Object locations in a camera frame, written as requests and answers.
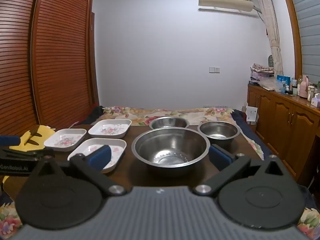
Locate blue box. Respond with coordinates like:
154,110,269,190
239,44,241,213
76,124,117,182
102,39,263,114
277,75,292,88

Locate clear plastic bag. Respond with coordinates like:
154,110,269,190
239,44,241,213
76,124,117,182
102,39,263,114
259,77,282,90

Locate floral blanket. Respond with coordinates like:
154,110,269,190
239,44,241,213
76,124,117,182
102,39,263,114
0,106,320,235

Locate pink thermos bottle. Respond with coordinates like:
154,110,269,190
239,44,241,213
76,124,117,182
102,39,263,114
299,75,309,98

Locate large steel bowl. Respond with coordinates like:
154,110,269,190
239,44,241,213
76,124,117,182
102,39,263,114
131,127,211,178

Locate grey window blind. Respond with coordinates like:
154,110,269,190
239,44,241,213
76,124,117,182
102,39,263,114
287,0,320,80

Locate cream curtain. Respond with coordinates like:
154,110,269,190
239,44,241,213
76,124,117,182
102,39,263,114
254,0,283,77

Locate white floral square plate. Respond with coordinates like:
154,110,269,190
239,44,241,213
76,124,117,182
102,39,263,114
44,128,87,152
88,119,132,138
67,137,127,174

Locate deep small steel bowl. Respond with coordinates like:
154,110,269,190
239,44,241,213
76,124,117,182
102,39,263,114
197,121,241,150

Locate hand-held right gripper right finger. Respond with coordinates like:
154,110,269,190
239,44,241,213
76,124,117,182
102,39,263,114
192,145,290,197

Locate brown louvered wardrobe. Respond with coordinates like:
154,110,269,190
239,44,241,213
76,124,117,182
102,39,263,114
0,0,100,137

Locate wooden cabinet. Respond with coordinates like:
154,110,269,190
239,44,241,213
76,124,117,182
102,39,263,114
247,84,320,188

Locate floral bed quilt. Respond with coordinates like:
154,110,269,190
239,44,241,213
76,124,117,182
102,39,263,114
85,105,275,160

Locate shallow small steel bowl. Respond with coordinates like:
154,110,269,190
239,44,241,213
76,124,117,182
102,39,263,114
149,116,190,130

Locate white paper bag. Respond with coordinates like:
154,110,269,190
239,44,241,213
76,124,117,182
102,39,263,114
246,106,259,125

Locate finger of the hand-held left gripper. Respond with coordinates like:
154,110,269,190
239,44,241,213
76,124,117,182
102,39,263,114
0,148,55,161
0,135,22,146

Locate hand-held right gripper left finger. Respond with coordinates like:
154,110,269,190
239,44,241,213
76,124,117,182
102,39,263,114
30,144,127,197

